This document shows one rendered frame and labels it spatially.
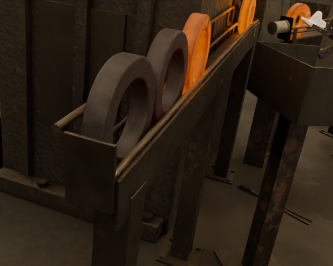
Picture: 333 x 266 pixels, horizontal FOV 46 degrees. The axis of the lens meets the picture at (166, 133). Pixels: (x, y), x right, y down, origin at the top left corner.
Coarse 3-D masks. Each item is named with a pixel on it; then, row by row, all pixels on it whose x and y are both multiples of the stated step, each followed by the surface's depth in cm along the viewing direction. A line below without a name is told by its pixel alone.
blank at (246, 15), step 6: (246, 0) 147; (252, 0) 147; (246, 6) 146; (252, 6) 153; (240, 12) 147; (246, 12) 146; (252, 12) 156; (240, 18) 148; (246, 18) 147; (252, 18) 158; (240, 24) 149; (246, 24) 149; (240, 30) 152
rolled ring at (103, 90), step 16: (112, 64) 52; (128, 64) 52; (144, 64) 57; (96, 80) 50; (112, 80) 50; (128, 80) 53; (144, 80) 59; (96, 96) 50; (112, 96) 49; (144, 96) 62; (96, 112) 49; (112, 112) 50; (128, 112) 64; (144, 112) 64; (96, 128) 50; (112, 128) 52; (128, 128) 64; (144, 128) 64; (128, 144) 62
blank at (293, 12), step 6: (294, 6) 185; (300, 6) 185; (306, 6) 187; (288, 12) 185; (294, 12) 184; (300, 12) 186; (306, 12) 189; (294, 18) 186; (300, 18) 192; (294, 24) 187; (300, 24) 192; (306, 24) 192
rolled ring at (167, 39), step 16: (160, 32) 68; (176, 32) 69; (160, 48) 66; (176, 48) 70; (160, 64) 65; (176, 64) 78; (160, 80) 65; (176, 80) 79; (160, 96) 68; (176, 96) 79; (160, 112) 70
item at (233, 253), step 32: (256, 64) 107; (288, 64) 93; (256, 96) 107; (288, 96) 93; (320, 96) 88; (288, 128) 106; (288, 160) 110; (288, 192) 115; (256, 224) 122; (224, 256) 133; (256, 256) 123
